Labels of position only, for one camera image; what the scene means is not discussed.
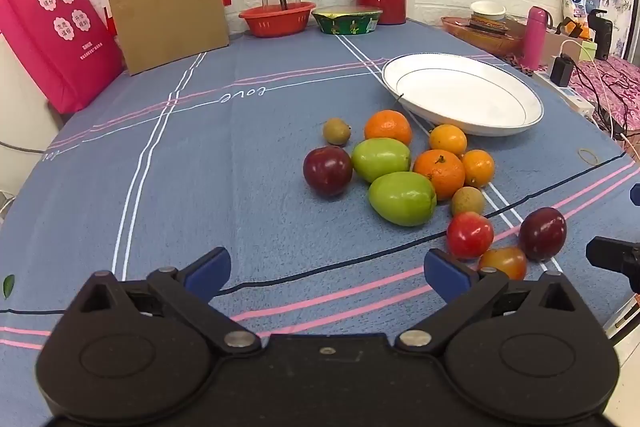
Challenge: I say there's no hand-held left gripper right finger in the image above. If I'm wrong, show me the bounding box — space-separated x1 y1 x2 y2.
395 248 588 355

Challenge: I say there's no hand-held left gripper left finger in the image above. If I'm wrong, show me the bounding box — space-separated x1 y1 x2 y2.
65 247 262 354

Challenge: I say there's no red apple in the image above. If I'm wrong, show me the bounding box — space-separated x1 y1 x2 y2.
446 211 495 260

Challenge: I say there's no red and yellow fruit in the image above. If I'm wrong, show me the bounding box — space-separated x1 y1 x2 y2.
477 246 528 282

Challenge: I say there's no dark red plum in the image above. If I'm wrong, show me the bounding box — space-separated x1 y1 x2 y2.
303 145 354 199
518 207 568 262

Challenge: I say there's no small brown fruit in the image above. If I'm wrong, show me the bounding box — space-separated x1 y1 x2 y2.
451 186 486 218
322 118 352 146

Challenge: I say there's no green apple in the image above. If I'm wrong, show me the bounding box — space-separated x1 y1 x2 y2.
351 138 412 184
368 171 437 227

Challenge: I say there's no mandarin orange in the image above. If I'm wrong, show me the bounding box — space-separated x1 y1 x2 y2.
429 124 468 156
413 149 466 202
461 149 496 188
363 109 414 146

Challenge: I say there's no white plate with blue rim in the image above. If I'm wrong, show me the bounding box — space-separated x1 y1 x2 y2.
381 53 544 137

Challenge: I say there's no pink patterned cloth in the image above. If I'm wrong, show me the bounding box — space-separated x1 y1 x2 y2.
570 56 640 132

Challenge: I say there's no white power strip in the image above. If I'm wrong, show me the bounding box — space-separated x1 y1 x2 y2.
531 71 597 118

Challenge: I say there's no black power adapter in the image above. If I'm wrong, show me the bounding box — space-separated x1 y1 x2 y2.
551 54 576 88

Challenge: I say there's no black device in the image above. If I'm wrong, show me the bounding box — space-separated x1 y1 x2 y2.
587 9 614 60

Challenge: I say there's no pink bottle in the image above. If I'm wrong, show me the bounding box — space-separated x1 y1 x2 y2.
522 6 549 72

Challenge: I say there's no orange snack packet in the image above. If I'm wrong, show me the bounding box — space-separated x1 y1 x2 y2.
556 0 589 38

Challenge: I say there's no white cup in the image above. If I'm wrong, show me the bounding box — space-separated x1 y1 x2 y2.
470 0 507 22

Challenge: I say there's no red plastic basket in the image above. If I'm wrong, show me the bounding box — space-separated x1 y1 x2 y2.
238 1 317 38

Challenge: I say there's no cardboard box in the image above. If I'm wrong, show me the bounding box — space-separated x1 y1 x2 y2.
105 0 235 76

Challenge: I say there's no green printed bowl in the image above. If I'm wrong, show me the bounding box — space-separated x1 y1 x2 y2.
311 7 384 36

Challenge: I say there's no pink tote bag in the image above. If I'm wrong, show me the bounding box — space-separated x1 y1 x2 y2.
0 0 124 114

